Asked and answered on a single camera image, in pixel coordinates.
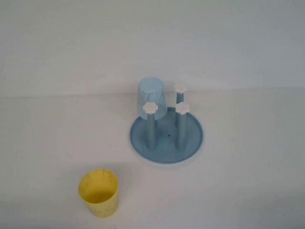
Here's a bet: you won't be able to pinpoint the yellow plastic cup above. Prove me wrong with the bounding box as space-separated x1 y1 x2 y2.
78 168 119 219

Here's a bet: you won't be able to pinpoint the light blue plastic cup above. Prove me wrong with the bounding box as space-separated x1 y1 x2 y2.
137 76 167 119

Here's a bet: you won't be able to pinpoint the blue cup stand white caps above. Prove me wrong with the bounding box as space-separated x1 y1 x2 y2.
129 83 205 167

